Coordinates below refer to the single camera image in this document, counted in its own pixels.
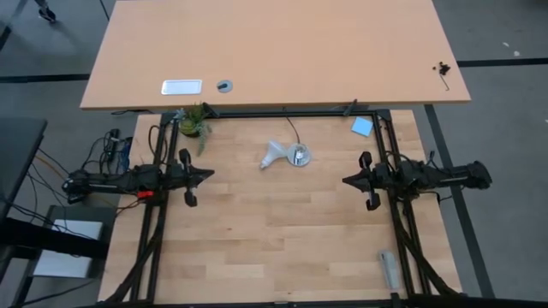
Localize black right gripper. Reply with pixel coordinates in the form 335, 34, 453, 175
342, 151, 389, 211

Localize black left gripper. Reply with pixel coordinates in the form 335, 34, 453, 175
165, 148, 215, 209

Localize chrome lamp socket base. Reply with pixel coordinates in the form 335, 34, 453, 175
285, 143, 313, 168

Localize potted green plant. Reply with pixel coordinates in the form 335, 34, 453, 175
174, 102, 214, 157

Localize light wooden desk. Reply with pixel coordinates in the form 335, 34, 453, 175
80, 0, 472, 111

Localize white box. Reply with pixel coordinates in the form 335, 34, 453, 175
33, 218, 104, 279

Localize black desk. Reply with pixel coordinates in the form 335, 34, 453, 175
0, 117, 110, 308

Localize person's foot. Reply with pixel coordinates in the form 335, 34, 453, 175
36, 0, 57, 22

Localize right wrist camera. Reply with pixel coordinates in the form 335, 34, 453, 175
396, 162, 423, 181

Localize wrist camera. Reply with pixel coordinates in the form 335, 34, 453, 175
140, 164, 163, 183
396, 162, 423, 181

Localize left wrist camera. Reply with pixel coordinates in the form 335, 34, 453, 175
140, 164, 163, 183

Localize black aluminium frame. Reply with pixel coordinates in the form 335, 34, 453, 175
98, 109, 468, 308

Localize black socket power cable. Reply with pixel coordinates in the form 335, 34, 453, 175
282, 106, 302, 146

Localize black cable bundle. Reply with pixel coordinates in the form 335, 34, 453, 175
80, 127, 134, 172

